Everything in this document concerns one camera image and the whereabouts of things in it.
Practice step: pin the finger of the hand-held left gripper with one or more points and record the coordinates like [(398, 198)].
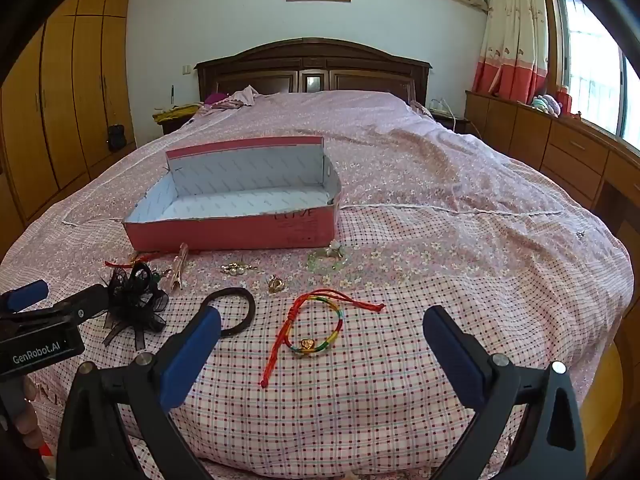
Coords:
[(27, 295), (82, 305)]

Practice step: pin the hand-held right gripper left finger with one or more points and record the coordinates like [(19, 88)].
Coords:
[(192, 355)]

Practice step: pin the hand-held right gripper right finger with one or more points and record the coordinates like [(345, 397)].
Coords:
[(452, 355)]

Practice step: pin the black lace hair bow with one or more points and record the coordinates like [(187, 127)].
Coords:
[(135, 295)]

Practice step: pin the small green bead trinket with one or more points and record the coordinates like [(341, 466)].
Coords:
[(157, 275)]

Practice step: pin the pink beaded hair clip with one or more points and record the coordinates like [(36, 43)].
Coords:
[(179, 270)]

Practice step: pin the pink cardboard box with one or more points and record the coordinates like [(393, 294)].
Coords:
[(225, 235)]

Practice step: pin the person's left hand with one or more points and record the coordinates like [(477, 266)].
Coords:
[(24, 412)]

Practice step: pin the gold pearl brooch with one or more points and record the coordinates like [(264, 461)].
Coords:
[(235, 270)]

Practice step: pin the small black bag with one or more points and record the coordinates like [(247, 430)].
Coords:
[(116, 137)]

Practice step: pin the pink floral bedspread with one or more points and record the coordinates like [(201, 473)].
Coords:
[(425, 185)]

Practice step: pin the yellow wooden wardrobe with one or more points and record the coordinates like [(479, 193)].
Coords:
[(55, 110)]

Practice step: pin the dark wooden nightstand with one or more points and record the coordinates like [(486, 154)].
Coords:
[(452, 124), (175, 126)]

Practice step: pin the yellow folded cloth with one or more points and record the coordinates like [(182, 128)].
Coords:
[(175, 112)]

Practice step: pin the long wooden drawer cabinet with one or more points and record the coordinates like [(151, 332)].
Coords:
[(530, 135)]

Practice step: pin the magenta cloth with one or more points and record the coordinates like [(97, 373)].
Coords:
[(215, 97)]

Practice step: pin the pink garment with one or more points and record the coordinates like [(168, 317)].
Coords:
[(240, 97)]

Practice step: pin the pastel plush toy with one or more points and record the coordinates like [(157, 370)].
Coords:
[(547, 105)]

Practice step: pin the red box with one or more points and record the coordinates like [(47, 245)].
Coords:
[(565, 100)]

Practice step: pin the cream and red curtain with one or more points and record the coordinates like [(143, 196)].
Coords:
[(510, 60)]

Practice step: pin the window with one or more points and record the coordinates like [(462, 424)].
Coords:
[(595, 70)]

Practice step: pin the dark wooden headboard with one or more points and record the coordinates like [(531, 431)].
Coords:
[(310, 55)]

